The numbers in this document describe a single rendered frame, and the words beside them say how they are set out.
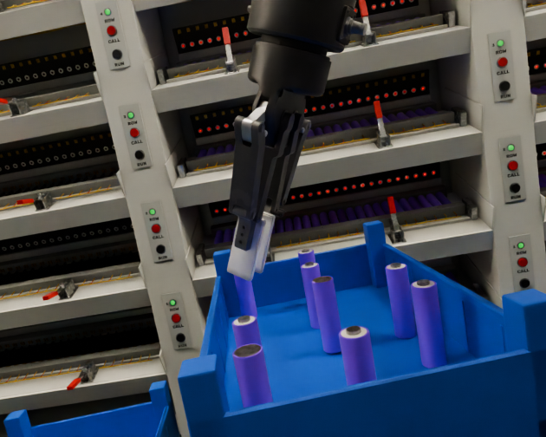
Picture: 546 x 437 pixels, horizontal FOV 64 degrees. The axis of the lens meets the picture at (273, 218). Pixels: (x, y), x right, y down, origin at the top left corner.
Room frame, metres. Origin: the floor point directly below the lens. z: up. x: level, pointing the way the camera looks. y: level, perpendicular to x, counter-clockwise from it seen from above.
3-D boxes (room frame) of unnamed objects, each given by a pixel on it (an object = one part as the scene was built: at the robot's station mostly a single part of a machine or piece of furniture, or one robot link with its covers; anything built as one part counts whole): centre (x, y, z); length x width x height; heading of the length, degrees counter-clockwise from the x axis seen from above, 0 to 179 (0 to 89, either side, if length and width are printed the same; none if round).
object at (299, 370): (0.36, -0.03, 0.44); 0.30 x 0.20 x 0.08; 3
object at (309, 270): (0.42, -0.03, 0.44); 0.02 x 0.02 x 0.06
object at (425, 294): (0.31, -0.10, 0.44); 0.02 x 0.02 x 0.06
